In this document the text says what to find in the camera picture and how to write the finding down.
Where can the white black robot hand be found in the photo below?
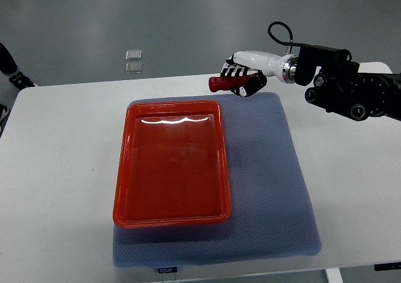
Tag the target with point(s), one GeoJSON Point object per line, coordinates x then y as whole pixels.
{"type": "Point", "coordinates": [263, 65]}

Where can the red pepper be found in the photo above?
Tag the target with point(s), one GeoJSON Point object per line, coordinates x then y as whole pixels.
{"type": "Point", "coordinates": [227, 83]}

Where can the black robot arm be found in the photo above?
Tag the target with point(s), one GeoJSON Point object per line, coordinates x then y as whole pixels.
{"type": "Point", "coordinates": [334, 83]}

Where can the red plastic tray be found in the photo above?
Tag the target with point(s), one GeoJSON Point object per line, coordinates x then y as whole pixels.
{"type": "Point", "coordinates": [173, 166]}

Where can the upper floor outlet plate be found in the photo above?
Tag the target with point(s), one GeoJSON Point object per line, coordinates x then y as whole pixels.
{"type": "Point", "coordinates": [133, 54]}

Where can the floor outlet plate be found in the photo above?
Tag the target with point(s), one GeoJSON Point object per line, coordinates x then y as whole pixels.
{"type": "Point", "coordinates": [133, 54]}
{"type": "Point", "coordinates": [133, 67]}

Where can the lower floor outlet plate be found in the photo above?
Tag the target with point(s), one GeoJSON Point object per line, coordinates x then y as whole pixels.
{"type": "Point", "coordinates": [133, 67]}

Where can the blue-grey mesh mat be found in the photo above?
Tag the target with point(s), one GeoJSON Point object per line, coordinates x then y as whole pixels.
{"type": "Point", "coordinates": [272, 213]}

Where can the black table label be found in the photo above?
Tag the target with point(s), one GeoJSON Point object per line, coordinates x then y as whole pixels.
{"type": "Point", "coordinates": [167, 270]}

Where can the person's shoe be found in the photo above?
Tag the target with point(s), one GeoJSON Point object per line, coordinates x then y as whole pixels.
{"type": "Point", "coordinates": [20, 81]}

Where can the white table leg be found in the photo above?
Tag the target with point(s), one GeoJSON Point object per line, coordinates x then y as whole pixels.
{"type": "Point", "coordinates": [333, 275]}

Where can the person's dark leg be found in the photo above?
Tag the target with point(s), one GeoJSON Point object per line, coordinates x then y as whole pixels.
{"type": "Point", "coordinates": [8, 64]}

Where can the black table control panel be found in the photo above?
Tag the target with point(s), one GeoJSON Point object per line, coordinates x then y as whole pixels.
{"type": "Point", "coordinates": [388, 266]}

